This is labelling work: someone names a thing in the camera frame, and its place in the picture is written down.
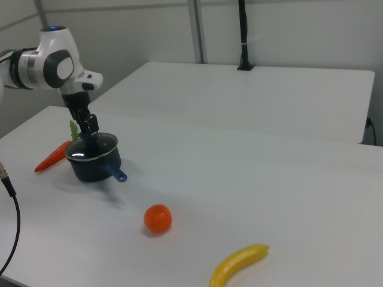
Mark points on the orange toy mandarin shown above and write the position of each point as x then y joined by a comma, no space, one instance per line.
157,219

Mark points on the glass lid with blue knob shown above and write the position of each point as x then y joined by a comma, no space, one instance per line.
104,143

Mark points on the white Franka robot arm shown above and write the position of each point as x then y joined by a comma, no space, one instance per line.
30,68

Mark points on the yellow toy banana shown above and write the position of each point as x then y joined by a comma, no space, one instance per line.
236,261

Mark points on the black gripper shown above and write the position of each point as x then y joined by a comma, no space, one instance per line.
76,103

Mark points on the orange toy carrot green leaves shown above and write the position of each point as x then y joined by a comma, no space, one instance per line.
52,158

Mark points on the black pole on base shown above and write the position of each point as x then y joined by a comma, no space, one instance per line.
244,36

